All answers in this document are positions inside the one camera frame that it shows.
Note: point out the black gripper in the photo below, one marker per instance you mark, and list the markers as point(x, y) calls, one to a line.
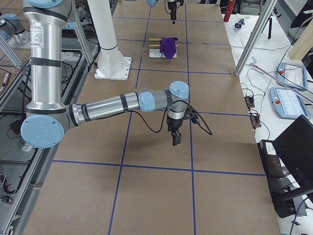
point(171, 6)
point(173, 124)

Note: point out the purple towel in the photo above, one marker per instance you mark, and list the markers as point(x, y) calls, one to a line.
point(168, 47)

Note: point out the white towel rack with wooden bars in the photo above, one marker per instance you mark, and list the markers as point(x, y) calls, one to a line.
point(154, 50)

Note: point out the red bottle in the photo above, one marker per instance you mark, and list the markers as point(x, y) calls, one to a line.
point(229, 9)

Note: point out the folded dark blue umbrella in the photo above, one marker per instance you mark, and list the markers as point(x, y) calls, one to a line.
point(239, 24)

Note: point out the lower orange connector box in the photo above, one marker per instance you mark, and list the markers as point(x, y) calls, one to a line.
point(255, 121)

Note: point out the orange connector box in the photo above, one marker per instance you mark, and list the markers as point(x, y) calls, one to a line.
point(255, 121)
point(249, 102)

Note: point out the upper orange connector box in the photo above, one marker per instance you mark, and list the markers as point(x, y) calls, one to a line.
point(249, 102)

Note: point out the reacher grabber stick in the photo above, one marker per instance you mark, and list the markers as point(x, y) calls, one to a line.
point(282, 83)

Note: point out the black computer box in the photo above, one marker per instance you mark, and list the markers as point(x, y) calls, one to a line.
point(278, 182)

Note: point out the near teach pendant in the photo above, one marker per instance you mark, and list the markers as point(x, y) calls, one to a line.
point(287, 104)

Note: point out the teach pendant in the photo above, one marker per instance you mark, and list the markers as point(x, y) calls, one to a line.
point(293, 75)
point(287, 104)

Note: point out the black monitor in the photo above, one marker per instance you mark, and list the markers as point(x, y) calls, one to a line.
point(294, 146)

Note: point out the far teach pendant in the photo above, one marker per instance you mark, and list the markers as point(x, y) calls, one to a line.
point(293, 75)

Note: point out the white pedestal column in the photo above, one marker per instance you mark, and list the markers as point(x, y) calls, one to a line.
point(111, 63)

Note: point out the aluminium frame post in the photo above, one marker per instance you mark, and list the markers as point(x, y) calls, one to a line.
point(260, 24)

